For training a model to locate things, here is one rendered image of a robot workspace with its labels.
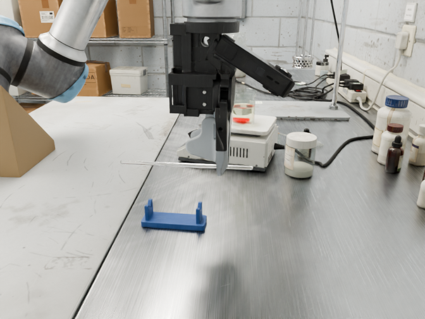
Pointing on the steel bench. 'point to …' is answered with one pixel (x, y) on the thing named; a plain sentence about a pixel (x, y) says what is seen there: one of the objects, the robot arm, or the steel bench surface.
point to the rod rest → (174, 219)
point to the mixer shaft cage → (306, 61)
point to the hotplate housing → (244, 150)
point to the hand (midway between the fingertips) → (224, 166)
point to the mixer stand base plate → (300, 110)
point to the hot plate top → (260, 127)
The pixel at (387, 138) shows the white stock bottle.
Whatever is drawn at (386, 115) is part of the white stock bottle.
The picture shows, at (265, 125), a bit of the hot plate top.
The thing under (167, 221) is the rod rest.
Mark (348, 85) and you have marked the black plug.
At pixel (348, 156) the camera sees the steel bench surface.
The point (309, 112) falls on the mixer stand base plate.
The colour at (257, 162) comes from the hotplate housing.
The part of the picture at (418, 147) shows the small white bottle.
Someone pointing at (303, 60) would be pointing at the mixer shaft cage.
